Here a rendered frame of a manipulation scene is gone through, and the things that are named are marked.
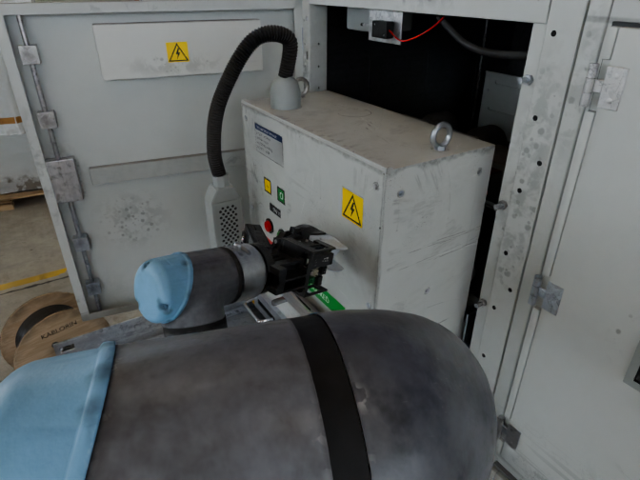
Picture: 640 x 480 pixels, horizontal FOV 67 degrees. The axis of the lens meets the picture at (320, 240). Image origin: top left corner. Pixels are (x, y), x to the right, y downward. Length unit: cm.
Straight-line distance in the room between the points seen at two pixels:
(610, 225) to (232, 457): 60
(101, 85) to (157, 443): 105
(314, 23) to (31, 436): 110
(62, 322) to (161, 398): 213
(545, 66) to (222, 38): 70
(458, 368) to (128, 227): 114
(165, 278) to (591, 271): 54
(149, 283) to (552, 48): 59
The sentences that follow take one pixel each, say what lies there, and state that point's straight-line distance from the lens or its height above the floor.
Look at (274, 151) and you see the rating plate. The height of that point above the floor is 132.
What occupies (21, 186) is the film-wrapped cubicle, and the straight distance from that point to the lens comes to 456.
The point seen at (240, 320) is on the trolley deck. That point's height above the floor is 85.
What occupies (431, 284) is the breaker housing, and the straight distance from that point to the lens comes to 85.
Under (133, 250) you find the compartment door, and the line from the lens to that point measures 133.
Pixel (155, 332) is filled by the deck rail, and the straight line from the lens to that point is 127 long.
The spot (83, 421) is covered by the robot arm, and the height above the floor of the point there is 149.
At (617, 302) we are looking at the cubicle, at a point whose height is 125.
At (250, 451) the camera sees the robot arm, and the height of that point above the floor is 148.
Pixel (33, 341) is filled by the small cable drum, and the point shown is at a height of 32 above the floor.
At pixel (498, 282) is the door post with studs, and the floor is 117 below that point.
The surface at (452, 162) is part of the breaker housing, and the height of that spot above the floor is 138.
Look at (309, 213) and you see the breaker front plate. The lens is 89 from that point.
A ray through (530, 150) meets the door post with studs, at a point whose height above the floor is 140.
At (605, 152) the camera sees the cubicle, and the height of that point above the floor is 144.
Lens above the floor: 163
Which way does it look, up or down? 29 degrees down
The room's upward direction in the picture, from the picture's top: straight up
